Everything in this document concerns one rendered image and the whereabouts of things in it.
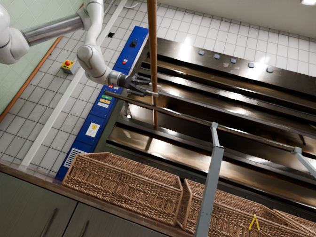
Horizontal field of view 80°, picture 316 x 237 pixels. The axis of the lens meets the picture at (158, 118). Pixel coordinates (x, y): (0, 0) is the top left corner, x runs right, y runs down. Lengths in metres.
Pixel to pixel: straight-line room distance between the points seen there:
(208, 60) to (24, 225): 1.75
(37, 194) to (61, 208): 0.12
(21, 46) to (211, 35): 1.63
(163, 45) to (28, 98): 1.31
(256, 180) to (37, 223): 1.33
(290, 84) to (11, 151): 2.39
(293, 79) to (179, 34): 1.15
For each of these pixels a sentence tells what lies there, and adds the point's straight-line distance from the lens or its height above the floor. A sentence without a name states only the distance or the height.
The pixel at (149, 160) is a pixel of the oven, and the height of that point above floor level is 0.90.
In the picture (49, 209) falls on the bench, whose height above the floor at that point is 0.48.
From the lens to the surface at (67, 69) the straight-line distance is 1.88.
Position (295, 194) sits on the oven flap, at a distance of 1.71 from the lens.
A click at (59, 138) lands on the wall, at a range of 1.66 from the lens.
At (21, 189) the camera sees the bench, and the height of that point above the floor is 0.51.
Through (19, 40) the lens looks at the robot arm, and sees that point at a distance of 1.43.
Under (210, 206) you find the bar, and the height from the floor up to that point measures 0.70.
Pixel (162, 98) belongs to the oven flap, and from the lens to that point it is 1.52.
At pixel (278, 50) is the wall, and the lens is 2.29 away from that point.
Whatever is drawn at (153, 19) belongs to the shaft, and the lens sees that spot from 0.71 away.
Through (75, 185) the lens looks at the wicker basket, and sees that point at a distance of 0.99.
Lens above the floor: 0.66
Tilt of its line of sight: 22 degrees up
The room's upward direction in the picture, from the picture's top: 20 degrees clockwise
